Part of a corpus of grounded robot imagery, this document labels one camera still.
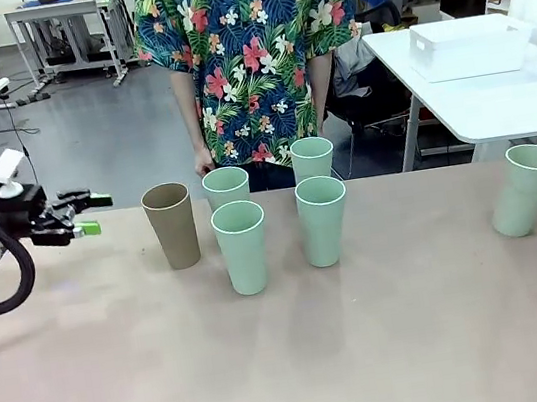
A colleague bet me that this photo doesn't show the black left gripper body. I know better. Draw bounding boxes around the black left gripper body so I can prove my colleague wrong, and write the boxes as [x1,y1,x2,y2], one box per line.
[0,180,60,245]

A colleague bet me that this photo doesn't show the brown cup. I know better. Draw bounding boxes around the brown cup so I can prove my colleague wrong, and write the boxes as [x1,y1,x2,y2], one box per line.
[138,179,203,274]

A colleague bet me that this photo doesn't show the light green cup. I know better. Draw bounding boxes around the light green cup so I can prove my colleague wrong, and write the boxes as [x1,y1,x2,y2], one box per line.
[292,171,359,271]
[481,142,537,242]
[207,196,277,301]
[199,163,254,214]
[288,133,339,188]

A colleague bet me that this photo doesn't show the white plastic basket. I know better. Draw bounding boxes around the white plastic basket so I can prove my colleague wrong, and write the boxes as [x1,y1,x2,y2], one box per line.
[404,7,537,87]

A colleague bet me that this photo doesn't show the person's left forearm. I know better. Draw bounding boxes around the person's left forearm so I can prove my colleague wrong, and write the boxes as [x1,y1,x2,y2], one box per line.
[305,52,344,137]

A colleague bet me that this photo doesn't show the person's right forearm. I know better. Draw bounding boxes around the person's right forearm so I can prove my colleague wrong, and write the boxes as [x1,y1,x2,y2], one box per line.
[168,64,212,157]

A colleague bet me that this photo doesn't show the person's right hand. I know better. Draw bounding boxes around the person's right hand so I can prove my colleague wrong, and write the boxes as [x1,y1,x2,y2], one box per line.
[190,144,218,180]

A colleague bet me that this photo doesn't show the black floor power strip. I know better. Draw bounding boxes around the black floor power strip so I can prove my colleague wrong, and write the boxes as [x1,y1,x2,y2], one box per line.
[14,90,52,107]

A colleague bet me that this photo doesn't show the person in floral shirt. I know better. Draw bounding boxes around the person in floral shirt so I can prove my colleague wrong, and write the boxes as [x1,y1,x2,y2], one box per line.
[126,0,387,208]

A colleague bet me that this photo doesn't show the black office chair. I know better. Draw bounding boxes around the black office chair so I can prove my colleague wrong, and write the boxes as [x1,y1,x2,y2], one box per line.
[310,0,422,152]

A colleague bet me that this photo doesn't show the grey garment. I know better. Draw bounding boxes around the grey garment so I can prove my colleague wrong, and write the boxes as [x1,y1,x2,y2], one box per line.
[328,35,388,101]

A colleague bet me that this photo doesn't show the white side table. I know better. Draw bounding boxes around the white side table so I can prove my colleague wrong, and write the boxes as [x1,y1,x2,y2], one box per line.
[360,8,537,178]

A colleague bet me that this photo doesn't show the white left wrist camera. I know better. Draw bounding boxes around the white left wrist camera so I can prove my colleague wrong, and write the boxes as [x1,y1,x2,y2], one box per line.
[0,147,31,200]

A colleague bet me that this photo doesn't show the thin black hanging cable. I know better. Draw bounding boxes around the thin black hanging cable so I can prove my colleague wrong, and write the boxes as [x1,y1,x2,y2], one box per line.
[3,93,41,189]

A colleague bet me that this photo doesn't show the white metal-frame desk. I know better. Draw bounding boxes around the white metal-frame desk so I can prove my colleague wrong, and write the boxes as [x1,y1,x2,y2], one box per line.
[2,0,144,102]

